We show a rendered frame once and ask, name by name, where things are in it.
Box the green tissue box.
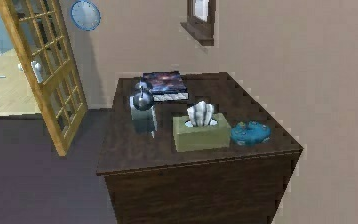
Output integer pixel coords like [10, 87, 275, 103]
[172, 100, 232, 153]

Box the book with galaxy cover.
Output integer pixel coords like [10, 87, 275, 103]
[142, 70, 190, 102]

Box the dark brown wooden cabinet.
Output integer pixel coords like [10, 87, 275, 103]
[96, 71, 304, 224]

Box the blue round dish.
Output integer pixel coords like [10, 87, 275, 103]
[229, 120, 272, 147]

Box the brown framed window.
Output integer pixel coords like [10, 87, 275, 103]
[180, 0, 217, 47]

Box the wooden glass-paned door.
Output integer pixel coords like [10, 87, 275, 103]
[0, 0, 89, 157]

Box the blue round wall clock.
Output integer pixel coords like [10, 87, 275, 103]
[70, 0, 102, 32]

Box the white door handle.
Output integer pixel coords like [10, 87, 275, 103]
[18, 60, 45, 84]

